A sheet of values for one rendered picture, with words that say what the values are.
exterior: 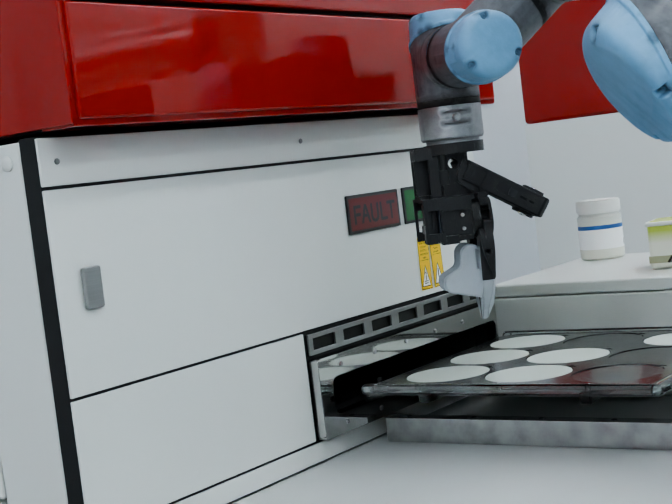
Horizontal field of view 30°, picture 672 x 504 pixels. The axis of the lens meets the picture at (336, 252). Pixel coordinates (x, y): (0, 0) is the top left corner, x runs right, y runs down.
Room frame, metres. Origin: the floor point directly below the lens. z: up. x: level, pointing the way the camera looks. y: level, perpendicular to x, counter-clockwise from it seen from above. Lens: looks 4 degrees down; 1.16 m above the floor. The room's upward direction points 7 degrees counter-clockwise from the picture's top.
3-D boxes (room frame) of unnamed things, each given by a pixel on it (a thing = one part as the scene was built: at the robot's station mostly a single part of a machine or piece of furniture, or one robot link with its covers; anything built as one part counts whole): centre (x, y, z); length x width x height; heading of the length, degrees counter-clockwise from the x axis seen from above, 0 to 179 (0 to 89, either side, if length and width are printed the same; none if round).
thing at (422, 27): (1.49, -0.15, 1.27); 0.09 x 0.08 x 0.11; 14
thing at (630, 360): (1.51, -0.27, 0.90); 0.34 x 0.34 x 0.01; 55
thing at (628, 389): (1.36, -0.16, 0.90); 0.37 x 0.01 x 0.01; 55
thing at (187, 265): (1.49, 0.03, 1.02); 0.82 x 0.03 x 0.40; 145
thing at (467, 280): (1.48, -0.15, 1.01); 0.06 x 0.03 x 0.09; 95
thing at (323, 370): (1.62, -0.09, 0.89); 0.44 x 0.02 x 0.10; 145
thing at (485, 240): (1.47, -0.17, 1.05); 0.05 x 0.02 x 0.09; 5
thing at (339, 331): (1.63, -0.08, 0.96); 0.44 x 0.01 x 0.02; 145
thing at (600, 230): (2.02, -0.43, 1.01); 0.07 x 0.07 x 0.10
